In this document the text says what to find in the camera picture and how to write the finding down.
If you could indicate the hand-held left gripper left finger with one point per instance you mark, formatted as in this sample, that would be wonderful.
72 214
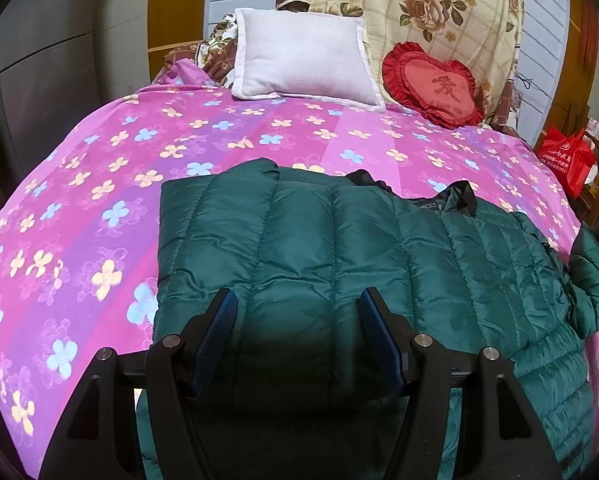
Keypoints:
219 330

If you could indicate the red fringed cloth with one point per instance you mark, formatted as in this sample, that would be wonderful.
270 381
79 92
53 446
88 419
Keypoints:
590 35

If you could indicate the red heart-shaped cushion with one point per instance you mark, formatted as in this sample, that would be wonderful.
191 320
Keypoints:
434 85

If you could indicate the pink floral bedsheet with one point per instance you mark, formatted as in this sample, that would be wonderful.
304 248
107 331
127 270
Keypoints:
79 185

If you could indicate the white pillow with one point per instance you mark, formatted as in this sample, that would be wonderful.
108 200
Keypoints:
299 55

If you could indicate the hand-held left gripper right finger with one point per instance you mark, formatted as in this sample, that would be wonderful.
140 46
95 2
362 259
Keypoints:
379 330

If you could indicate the red shopping bag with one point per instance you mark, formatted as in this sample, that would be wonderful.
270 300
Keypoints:
567 160

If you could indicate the cream rose-print blanket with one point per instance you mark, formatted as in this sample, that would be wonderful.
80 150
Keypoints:
429 5

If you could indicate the dark green puffer jacket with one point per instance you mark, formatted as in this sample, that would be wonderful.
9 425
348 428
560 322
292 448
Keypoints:
304 240

